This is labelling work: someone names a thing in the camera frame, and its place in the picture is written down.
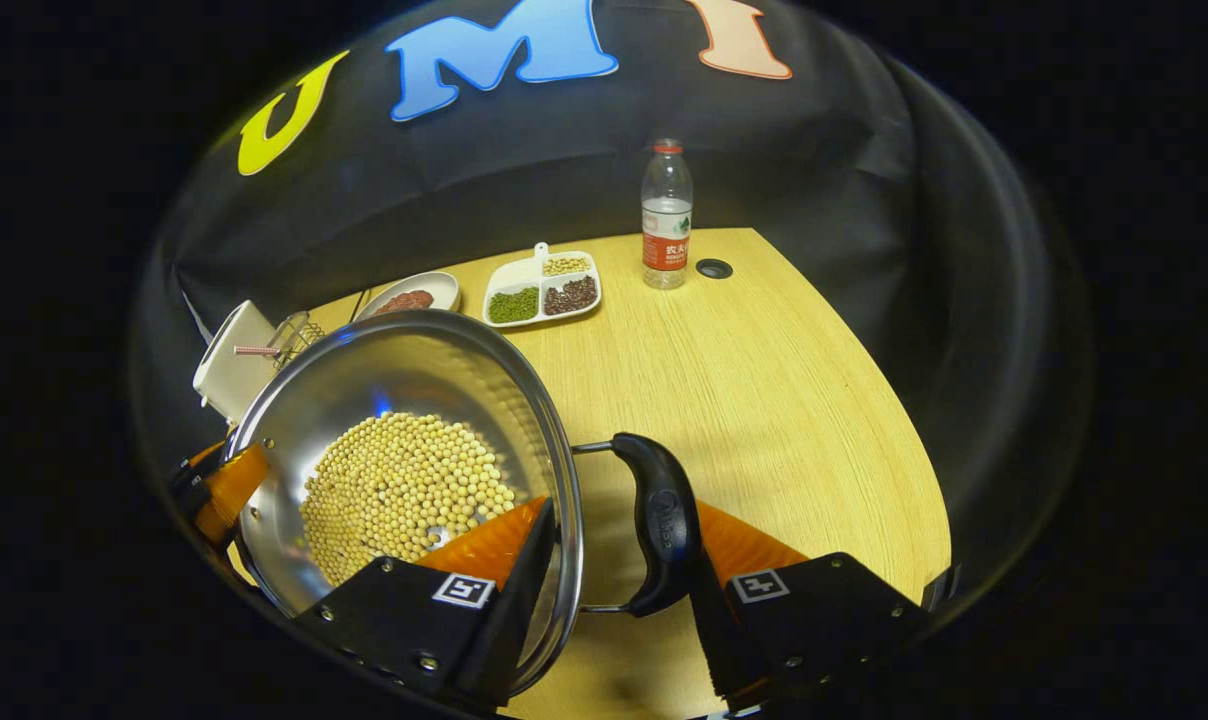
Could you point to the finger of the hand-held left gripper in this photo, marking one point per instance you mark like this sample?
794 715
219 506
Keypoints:
229 490

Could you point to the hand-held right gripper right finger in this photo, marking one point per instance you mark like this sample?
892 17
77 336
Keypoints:
724 650

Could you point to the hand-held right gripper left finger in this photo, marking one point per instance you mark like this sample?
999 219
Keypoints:
504 620

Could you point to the stainless steel pot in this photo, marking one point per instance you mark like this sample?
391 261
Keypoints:
394 370

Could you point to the white kitchen scale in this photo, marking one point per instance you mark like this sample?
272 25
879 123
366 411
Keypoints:
229 370

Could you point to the red striped straw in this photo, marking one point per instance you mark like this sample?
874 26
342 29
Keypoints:
256 351

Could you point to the pile of yellow soybeans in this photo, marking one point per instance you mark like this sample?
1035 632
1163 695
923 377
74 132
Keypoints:
394 490

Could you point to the brown meat patty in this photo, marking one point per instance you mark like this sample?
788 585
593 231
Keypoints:
386 305
416 299

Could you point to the white oval plate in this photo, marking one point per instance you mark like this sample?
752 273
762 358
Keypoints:
444 290

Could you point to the pile of green mung beans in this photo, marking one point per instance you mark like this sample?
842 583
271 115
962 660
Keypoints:
514 305

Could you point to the pile of dark red beans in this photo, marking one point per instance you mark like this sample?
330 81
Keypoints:
570 296

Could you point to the white divided dish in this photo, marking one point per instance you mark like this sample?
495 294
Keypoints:
519 272

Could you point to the pile of small pale beans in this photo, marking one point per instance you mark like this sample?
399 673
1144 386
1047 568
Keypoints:
565 266

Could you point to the clear plastic water bottle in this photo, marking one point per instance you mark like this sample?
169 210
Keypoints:
666 240

